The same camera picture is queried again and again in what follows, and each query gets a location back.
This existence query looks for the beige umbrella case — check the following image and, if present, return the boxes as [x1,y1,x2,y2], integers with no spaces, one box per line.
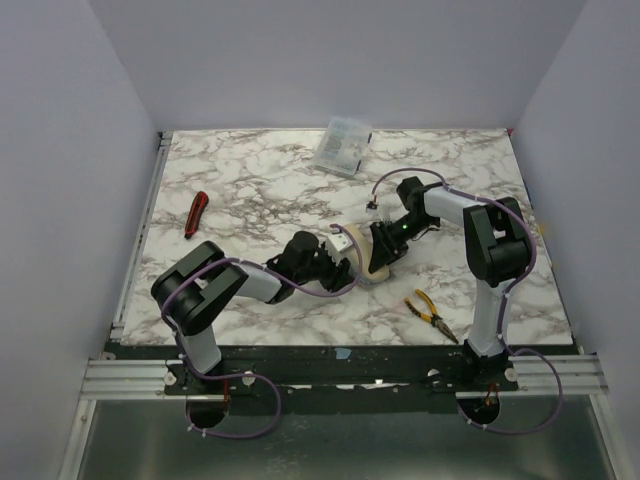
[342,224,390,287]

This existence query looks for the yellow handled pliers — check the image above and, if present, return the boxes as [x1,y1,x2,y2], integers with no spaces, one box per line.
[404,289,460,345]

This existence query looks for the red black utility knife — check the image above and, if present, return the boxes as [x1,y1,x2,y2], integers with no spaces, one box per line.
[184,191,209,239]

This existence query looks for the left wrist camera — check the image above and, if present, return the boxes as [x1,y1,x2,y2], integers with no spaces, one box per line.
[324,233,353,265]

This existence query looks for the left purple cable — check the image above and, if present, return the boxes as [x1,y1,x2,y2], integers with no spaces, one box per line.
[160,223,364,441]

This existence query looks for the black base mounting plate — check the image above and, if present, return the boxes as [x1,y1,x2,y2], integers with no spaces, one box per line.
[164,343,521,416]

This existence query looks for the clear plastic parts box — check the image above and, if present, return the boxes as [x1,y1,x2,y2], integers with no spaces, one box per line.
[313,117,373,178]

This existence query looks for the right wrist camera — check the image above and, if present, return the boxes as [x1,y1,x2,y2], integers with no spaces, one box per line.
[366,201,392,223]

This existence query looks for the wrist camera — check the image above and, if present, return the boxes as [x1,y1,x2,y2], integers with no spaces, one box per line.
[324,233,353,265]
[366,201,392,223]

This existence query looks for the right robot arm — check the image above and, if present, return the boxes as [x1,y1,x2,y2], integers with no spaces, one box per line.
[369,176,537,358]

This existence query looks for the aluminium extrusion rail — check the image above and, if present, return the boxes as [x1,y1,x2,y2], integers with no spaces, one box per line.
[81,355,608,403]

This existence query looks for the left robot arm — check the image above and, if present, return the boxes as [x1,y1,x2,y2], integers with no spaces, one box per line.
[151,227,363,377]

